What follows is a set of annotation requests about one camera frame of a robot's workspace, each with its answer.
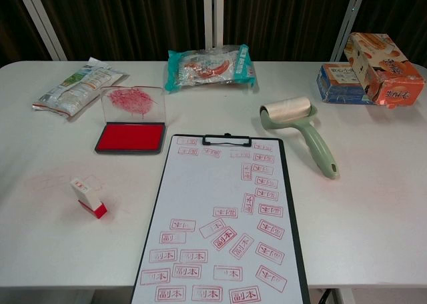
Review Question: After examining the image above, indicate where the teal clear snack bag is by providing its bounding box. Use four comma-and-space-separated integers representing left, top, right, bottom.
164, 43, 258, 94

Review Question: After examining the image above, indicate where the green lint roller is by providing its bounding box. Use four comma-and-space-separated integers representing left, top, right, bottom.
259, 96, 340, 179

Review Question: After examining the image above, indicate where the white red rubber stamp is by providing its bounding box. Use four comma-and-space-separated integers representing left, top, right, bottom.
69, 176, 108, 220

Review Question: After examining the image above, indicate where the red ink pad with lid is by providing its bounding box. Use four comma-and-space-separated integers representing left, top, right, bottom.
94, 85, 167, 155

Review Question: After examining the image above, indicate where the white metal frame post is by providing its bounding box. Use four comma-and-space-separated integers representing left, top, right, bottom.
330, 0, 370, 62
15, 0, 67, 61
203, 0, 225, 48

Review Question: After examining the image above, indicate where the black clipboard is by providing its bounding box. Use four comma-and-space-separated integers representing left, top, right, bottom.
130, 133, 311, 304

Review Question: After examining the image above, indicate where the dark pleated curtain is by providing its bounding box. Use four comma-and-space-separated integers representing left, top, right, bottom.
0, 0, 427, 68

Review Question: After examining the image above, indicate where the white green snack bag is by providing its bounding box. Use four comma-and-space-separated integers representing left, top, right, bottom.
31, 57, 130, 121

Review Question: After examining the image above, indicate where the orange cardboard snack box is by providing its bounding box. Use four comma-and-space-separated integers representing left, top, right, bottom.
343, 32, 426, 109

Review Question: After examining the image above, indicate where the blue cardboard box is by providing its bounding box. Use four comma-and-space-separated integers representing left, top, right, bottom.
316, 63, 376, 105

